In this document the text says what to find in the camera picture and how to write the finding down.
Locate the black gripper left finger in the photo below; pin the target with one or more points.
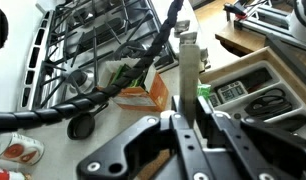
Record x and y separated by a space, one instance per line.
186 150

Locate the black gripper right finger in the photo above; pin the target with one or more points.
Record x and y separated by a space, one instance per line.
236 143

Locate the round cork lid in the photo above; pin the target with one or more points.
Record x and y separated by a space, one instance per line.
156 163

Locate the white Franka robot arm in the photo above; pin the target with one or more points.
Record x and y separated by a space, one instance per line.
303 20

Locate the wooden kitchen drawer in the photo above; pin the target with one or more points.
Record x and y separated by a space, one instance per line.
239 65

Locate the white cutlery tray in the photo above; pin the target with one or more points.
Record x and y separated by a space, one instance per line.
233 107

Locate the small white digital timer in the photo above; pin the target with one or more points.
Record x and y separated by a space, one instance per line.
214 100

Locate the large white digital timer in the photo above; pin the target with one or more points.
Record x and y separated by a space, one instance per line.
232 91

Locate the black plastic utensil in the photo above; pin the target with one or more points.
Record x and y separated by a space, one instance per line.
293 122

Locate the orange cardboard box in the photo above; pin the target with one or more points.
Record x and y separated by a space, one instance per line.
153 96

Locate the green packet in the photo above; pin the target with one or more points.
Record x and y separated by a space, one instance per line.
121 75

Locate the wooden platform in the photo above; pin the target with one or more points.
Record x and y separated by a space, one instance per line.
239 41

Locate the small black skillet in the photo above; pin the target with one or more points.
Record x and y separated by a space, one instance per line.
81 125

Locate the red black clamp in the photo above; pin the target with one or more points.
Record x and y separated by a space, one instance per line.
236 10

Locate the stainless steel gas range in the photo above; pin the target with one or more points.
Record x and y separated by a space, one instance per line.
38 75

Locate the white label tomato can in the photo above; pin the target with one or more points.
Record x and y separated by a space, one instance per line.
18 148

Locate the red label tin can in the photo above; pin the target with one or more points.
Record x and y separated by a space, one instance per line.
6 174

